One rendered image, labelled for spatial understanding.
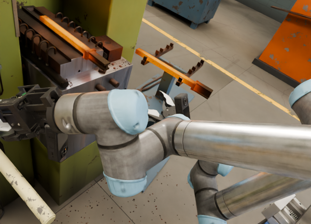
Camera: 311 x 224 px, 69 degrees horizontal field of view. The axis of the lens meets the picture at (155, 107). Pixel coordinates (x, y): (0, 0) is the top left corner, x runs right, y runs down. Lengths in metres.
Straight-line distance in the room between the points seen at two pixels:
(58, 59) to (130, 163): 0.60
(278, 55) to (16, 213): 3.94
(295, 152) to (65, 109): 0.35
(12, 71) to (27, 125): 0.53
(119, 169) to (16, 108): 0.21
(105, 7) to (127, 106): 0.85
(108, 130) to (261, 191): 0.41
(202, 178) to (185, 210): 1.02
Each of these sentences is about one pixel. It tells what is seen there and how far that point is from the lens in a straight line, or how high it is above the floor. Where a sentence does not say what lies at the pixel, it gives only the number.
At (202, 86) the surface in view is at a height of 0.94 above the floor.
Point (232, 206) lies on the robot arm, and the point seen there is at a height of 0.97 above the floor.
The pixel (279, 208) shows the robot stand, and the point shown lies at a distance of 1.07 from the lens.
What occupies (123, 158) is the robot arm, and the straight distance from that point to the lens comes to 0.40.
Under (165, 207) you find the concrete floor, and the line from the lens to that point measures 1.72.
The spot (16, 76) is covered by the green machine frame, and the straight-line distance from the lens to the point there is 1.02.
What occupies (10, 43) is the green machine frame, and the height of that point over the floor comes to 1.01.
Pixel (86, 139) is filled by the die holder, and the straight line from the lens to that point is 1.21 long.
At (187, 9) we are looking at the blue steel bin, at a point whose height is 0.28.
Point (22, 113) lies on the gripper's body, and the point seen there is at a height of 1.14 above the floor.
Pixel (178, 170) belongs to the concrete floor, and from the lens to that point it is 1.91.
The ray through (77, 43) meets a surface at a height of 1.01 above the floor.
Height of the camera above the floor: 1.48
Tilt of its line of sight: 39 degrees down
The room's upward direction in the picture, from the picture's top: 21 degrees clockwise
